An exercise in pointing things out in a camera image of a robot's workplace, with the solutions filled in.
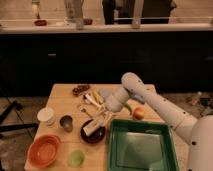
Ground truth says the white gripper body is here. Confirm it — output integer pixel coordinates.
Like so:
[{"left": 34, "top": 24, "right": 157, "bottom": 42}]
[{"left": 94, "top": 108, "right": 114, "bottom": 127}]

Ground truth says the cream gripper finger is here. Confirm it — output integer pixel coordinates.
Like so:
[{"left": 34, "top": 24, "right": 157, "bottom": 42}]
[
  {"left": 83, "top": 121, "right": 99, "bottom": 136},
  {"left": 101, "top": 115, "right": 111, "bottom": 128}
]

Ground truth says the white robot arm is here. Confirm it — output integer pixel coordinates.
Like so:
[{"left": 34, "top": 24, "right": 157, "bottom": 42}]
[{"left": 83, "top": 72, "right": 213, "bottom": 171}]

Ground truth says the dark purple bowl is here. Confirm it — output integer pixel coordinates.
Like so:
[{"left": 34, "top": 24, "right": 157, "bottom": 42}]
[{"left": 80, "top": 120, "right": 106, "bottom": 144}]

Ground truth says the orange bowl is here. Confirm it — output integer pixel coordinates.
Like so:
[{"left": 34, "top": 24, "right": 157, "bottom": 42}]
[{"left": 27, "top": 135, "right": 61, "bottom": 168}]

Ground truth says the red bowl on counter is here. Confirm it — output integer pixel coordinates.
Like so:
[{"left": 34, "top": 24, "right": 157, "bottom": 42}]
[{"left": 34, "top": 20, "right": 47, "bottom": 26}]

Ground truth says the yellow banana toy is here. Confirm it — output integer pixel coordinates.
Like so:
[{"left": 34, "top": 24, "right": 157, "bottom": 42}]
[{"left": 92, "top": 90, "right": 104, "bottom": 104}]

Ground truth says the green pepper toy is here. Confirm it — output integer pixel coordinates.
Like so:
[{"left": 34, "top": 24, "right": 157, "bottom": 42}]
[{"left": 124, "top": 103, "right": 132, "bottom": 115}]

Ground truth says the metal cup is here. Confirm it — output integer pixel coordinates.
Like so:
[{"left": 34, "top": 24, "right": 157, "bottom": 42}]
[{"left": 60, "top": 115, "right": 73, "bottom": 132}]

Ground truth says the orange apple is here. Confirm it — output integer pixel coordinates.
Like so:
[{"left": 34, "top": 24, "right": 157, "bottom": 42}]
[{"left": 132, "top": 107, "right": 145, "bottom": 120}]

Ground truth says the green plastic tray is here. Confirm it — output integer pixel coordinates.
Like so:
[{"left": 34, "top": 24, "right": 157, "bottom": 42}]
[{"left": 107, "top": 119, "right": 180, "bottom": 171}]

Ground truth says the white round container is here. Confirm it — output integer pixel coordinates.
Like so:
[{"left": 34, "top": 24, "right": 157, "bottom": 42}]
[{"left": 37, "top": 107, "right": 55, "bottom": 126}]

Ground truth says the dark chair base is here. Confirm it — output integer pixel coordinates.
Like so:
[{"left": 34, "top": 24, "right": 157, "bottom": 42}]
[{"left": 0, "top": 101, "right": 38, "bottom": 133}]

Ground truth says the black counter cabinet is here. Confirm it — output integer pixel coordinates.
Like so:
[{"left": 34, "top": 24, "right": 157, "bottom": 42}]
[{"left": 0, "top": 31, "right": 213, "bottom": 96}]

